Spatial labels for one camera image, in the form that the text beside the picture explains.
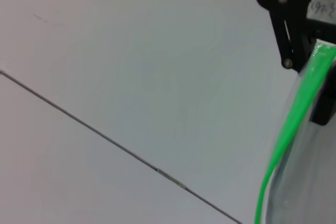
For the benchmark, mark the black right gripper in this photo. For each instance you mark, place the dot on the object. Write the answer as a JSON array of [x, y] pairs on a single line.
[[309, 30]]

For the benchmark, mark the clear green-zip document bag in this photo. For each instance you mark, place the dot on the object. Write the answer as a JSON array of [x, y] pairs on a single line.
[[296, 113]]

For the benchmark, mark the silver tape patch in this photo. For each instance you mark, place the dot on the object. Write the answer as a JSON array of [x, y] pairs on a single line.
[[172, 179]]

